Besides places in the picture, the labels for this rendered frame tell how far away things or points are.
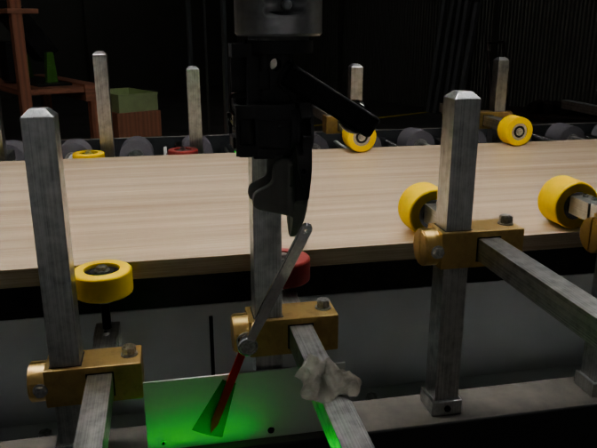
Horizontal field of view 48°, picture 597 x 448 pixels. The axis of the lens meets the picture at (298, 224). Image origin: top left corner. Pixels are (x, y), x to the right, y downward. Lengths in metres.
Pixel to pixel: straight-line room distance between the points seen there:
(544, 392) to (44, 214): 0.74
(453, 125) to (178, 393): 0.48
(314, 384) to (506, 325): 0.61
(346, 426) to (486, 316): 0.60
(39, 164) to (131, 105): 4.81
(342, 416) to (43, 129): 0.44
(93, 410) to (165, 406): 0.12
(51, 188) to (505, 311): 0.79
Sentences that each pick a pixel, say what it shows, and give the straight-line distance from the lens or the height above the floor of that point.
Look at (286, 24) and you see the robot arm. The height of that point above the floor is 1.23.
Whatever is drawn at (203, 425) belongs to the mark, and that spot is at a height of 0.73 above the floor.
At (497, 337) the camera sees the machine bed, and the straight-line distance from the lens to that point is 1.25.
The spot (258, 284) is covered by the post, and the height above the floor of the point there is 0.92.
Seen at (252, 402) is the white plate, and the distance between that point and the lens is 0.89.
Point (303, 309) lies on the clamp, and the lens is 0.87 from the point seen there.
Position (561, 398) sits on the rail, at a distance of 1.08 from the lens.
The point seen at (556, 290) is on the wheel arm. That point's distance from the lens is 0.75.
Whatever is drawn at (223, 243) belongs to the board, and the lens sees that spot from 1.04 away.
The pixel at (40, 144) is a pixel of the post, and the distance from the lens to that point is 0.78.
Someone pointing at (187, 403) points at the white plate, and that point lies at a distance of 0.88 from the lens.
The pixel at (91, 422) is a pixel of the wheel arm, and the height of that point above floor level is 0.82.
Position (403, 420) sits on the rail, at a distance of 0.97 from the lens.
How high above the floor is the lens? 1.23
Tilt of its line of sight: 17 degrees down
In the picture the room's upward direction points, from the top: straight up
